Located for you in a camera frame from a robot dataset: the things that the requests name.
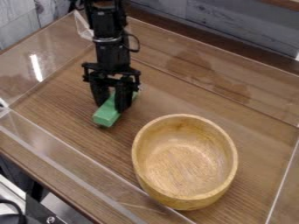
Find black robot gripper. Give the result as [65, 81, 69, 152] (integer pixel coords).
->
[81, 38, 141, 113]

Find green rectangular block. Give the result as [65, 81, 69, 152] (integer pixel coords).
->
[90, 90, 139, 128]

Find black metal bracket with screw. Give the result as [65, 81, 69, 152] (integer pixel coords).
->
[24, 195, 66, 224]

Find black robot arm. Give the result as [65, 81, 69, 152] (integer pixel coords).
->
[81, 0, 141, 113]

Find brown wooden bowl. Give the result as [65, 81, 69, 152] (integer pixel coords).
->
[132, 114, 239, 211]

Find black cable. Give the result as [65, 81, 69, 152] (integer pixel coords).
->
[0, 199, 28, 224]

